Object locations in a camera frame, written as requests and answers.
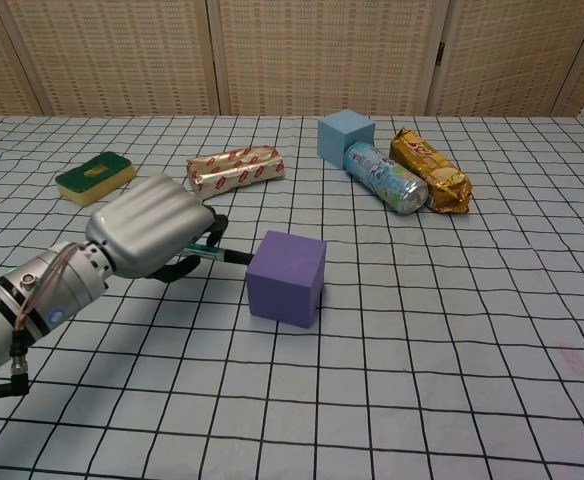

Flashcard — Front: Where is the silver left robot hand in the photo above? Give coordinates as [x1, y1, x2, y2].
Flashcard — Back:
[84, 173, 229, 284]

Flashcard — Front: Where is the green and black marker pen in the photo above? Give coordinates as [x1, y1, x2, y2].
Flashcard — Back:
[180, 244, 257, 267]

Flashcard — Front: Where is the purple foam cube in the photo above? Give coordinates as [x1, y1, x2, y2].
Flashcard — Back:
[245, 229, 328, 330]

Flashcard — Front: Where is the green and yellow sponge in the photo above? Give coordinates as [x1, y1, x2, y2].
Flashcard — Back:
[55, 151, 138, 209]

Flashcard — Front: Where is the silver red snack packet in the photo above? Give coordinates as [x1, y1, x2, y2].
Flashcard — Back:
[186, 145, 287, 202]

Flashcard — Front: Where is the light blue foam cube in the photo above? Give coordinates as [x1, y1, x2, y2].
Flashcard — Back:
[317, 110, 377, 171]

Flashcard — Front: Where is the beige folding screen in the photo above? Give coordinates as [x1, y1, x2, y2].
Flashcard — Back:
[0, 0, 584, 118]

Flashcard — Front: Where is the light blue drink can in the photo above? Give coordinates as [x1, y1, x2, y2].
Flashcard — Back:
[342, 141, 429, 216]

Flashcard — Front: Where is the checkered tablecloth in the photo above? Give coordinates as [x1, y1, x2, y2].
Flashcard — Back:
[0, 114, 584, 480]

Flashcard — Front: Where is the gold biscuit packet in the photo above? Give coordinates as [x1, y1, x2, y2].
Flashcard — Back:
[389, 127, 473, 215]

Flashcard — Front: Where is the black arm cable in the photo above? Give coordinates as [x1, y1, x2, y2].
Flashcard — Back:
[0, 327, 31, 402]

